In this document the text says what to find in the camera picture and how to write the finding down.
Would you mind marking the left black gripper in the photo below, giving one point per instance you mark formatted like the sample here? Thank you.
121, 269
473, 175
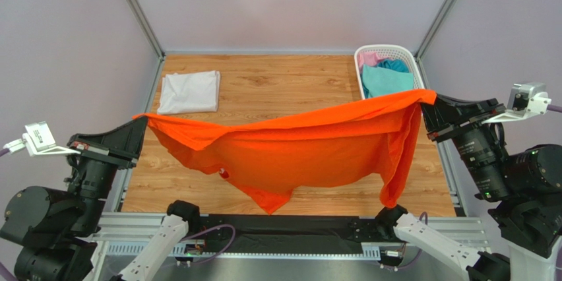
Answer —
121, 146

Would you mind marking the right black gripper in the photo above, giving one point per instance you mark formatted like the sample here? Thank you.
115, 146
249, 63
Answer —
464, 121

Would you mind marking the orange t-shirt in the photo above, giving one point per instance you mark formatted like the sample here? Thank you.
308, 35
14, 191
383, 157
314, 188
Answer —
328, 147

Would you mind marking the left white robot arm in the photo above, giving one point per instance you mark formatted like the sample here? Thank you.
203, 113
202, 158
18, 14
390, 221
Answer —
51, 225

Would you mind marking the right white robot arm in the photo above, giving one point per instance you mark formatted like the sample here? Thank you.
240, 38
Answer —
526, 188

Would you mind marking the blue t-shirt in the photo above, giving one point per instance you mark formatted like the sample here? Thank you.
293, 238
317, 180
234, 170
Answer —
397, 65

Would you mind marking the folded white t-shirt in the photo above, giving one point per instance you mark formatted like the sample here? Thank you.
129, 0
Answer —
189, 93

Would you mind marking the teal t-shirt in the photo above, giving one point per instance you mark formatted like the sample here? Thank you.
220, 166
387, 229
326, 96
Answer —
380, 81

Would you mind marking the white plastic laundry basket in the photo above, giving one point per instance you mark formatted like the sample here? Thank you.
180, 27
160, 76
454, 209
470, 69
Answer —
388, 51

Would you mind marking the pink t-shirt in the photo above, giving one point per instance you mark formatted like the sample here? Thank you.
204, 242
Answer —
369, 58

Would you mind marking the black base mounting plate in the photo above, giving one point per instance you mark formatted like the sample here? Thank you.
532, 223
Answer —
277, 234

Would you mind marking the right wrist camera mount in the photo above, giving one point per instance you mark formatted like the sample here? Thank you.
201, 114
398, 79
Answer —
524, 100

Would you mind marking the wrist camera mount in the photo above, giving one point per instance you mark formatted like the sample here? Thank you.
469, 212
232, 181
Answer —
524, 100
38, 141

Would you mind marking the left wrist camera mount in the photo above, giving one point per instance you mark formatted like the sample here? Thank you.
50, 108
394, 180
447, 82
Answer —
38, 141

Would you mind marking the aluminium frame rail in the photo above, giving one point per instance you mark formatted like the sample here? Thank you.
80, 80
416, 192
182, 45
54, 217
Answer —
158, 236

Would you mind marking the right aluminium corner post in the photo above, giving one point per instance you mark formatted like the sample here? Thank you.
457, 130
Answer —
435, 26

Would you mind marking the aluminium corner post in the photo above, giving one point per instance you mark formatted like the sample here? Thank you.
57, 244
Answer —
435, 26
146, 28

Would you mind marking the left aluminium corner post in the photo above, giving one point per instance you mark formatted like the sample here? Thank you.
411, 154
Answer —
146, 28

